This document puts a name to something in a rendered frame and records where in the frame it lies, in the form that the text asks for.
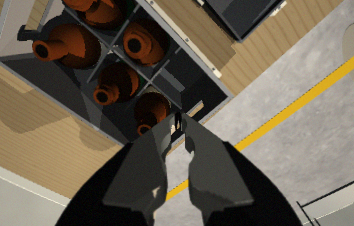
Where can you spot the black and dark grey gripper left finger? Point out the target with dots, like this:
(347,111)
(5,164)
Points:
(134,179)

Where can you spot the black divided crate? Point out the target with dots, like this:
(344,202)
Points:
(184,79)

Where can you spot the brown glass bottle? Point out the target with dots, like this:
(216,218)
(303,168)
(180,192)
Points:
(145,37)
(72,45)
(152,107)
(120,84)

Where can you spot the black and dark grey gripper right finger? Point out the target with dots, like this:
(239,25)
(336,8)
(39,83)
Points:
(220,178)

